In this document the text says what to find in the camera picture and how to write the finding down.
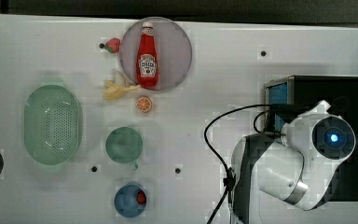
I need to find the black toaster oven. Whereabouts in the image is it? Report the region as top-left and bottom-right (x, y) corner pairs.
(265, 76), (358, 202)

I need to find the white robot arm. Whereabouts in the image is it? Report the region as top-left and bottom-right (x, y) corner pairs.
(228, 100), (356, 224)

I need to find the orange slice toy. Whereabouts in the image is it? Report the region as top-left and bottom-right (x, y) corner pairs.
(136, 96), (153, 113)

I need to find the red ketchup bottle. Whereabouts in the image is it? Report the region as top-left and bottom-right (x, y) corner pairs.
(136, 21), (159, 88)

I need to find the grey round plate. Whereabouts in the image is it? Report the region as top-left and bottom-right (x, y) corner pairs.
(119, 17), (192, 91)

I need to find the green cup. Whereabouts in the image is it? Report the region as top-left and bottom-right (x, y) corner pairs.
(105, 127), (144, 171)

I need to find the yellow peeled toy banana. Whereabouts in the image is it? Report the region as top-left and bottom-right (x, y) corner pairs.
(102, 71), (141, 101)

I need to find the red object in blue cup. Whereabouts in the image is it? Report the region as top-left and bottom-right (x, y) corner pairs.
(137, 190), (146, 204)

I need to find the red toy strawberry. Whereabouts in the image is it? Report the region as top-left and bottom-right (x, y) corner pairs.
(104, 37), (120, 53)

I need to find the blue cup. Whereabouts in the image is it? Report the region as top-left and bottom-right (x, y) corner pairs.
(113, 184), (147, 218)

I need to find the green perforated colander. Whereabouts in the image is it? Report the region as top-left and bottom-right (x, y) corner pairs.
(24, 85), (81, 165)

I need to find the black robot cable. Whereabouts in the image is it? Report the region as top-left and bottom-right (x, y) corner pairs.
(203, 104), (283, 224)

